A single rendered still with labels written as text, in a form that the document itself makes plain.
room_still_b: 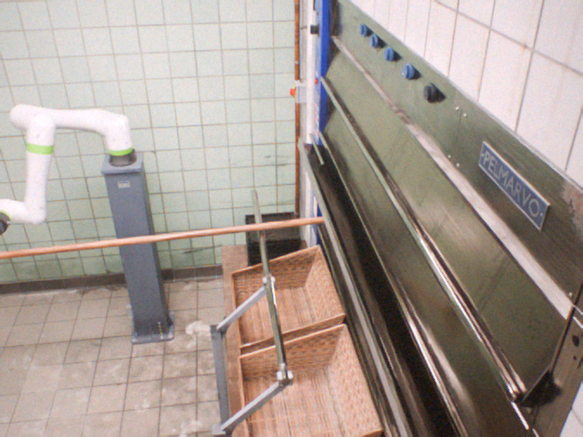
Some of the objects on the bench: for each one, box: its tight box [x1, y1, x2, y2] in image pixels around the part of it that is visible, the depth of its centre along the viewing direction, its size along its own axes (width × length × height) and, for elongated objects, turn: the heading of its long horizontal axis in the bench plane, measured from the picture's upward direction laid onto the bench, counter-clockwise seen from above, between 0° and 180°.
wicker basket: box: [230, 245, 345, 370], centre depth 266 cm, size 49×56×28 cm
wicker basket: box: [237, 324, 383, 437], centre depth 216 cm, size 49×56×28 cm
